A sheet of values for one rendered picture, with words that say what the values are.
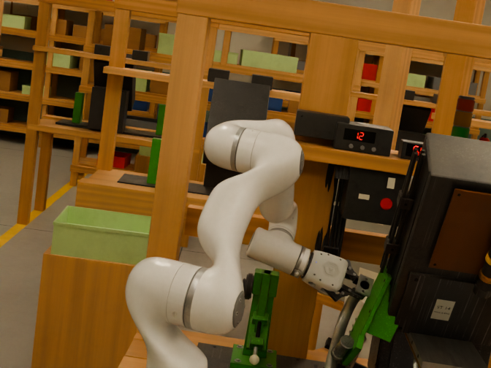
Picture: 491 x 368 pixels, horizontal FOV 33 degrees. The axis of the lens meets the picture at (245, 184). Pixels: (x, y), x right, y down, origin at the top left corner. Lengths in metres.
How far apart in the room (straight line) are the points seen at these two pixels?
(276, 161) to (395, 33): 0.80
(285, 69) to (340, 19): 6.62
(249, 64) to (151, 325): 7.48
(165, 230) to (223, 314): 0.97
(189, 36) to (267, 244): 0.66
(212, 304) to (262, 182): 0.32
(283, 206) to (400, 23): 0.68
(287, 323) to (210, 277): 0.99
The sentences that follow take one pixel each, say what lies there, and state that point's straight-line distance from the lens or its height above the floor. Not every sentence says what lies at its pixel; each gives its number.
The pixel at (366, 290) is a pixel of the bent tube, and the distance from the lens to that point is 2.20.
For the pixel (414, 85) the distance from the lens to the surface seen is 11.65.
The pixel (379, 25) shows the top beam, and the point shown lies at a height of 1.90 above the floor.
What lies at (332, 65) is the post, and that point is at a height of 1.77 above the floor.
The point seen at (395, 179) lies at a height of 1.48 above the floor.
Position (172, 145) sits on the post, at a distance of 2.42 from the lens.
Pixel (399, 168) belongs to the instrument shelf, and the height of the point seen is 1.52.
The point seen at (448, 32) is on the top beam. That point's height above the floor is 1.91.
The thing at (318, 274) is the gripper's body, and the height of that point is 1.23.
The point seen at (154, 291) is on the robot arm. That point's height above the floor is 1.31.
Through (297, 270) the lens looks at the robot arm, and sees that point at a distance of 2.16.
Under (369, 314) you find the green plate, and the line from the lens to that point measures 2.12.
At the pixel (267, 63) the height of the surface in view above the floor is 1.63.
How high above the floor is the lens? 1.78
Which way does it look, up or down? 9 degrees down
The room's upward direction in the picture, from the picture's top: 8 degrees clockwise
